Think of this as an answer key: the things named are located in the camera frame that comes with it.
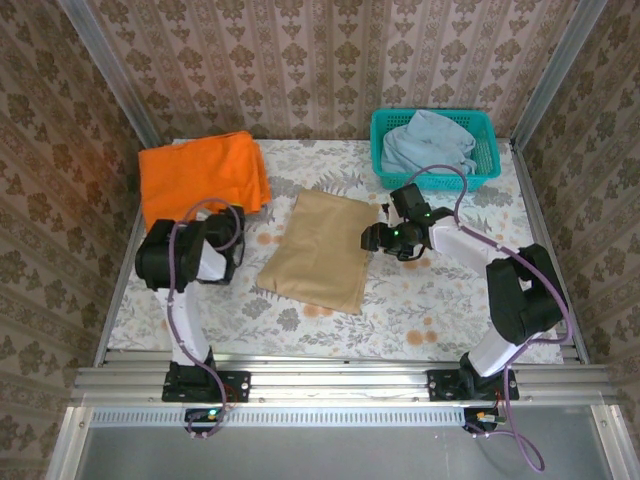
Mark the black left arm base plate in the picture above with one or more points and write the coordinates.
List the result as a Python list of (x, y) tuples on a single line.
[(235, 387)]

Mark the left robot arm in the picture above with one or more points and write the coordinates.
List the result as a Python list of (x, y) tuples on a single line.
[(185, 320)]

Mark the right black connector box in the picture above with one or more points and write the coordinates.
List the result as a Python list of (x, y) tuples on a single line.
[(480, 417)]

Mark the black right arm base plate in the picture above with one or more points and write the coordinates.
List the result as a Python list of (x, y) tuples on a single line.
[(437, 385)]

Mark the aluminium side rail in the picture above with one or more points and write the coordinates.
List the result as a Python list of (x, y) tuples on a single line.
[(107, 356), (572, 345)]

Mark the orange trousers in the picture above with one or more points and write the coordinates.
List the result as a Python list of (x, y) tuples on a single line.
[(200, 170)]

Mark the black connector box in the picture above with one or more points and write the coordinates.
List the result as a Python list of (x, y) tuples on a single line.
[(200, 415), (480, 417)]

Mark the aluminium frame rail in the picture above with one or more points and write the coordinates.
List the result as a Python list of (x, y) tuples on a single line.
[(340, 385)]

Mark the light blue trousers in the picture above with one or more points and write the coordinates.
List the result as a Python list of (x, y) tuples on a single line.
[(425, 150)]

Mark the aluminium corner post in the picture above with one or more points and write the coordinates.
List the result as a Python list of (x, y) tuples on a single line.
[(102, 55), (552, 70)]

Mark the floral tablecloth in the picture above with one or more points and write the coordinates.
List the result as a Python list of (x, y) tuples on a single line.
[(400, 320)]

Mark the left black connector box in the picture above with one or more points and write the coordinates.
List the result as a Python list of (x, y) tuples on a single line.
[(200, 415)]

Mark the aluminium lower frame bar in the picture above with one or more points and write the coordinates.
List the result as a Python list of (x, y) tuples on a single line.
[(607, 440), (67, 445)]

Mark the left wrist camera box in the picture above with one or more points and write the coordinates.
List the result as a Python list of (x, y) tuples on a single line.
[(204, 216)]

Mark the tan trousers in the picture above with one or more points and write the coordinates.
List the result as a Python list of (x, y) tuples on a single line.
[(320, 250)]

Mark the teal plastic basket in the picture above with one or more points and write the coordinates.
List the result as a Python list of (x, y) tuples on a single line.
[(425, 182)]

